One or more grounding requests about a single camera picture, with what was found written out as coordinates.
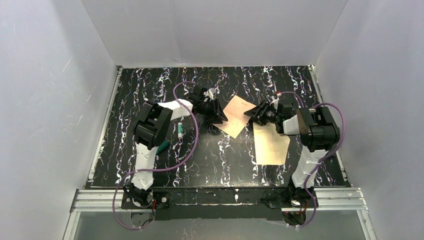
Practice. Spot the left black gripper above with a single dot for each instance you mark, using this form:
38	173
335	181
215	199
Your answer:
209	108

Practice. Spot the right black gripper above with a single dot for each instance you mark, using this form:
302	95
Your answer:
263	114

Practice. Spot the tan letter paper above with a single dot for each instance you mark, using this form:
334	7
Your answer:
236	120

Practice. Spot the cream envelope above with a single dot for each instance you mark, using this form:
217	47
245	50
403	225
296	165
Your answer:
271	148

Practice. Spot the white green glue stick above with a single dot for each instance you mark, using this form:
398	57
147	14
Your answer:
180	133

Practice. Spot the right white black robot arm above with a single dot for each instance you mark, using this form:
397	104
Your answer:
318	134

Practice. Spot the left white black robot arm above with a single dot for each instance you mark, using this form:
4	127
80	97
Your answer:
151	131

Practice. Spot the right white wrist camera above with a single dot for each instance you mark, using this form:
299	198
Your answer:
275	100

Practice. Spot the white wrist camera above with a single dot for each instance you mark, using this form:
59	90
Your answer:
275	100
210	93

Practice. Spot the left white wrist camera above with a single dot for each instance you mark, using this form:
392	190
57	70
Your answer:
210	93

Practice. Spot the green handled screwdriver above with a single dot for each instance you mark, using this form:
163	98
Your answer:
165	144

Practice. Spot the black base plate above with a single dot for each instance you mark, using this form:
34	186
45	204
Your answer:
261	211

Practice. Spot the aluminium frame rail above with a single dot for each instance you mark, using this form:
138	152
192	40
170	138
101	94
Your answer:
106	200

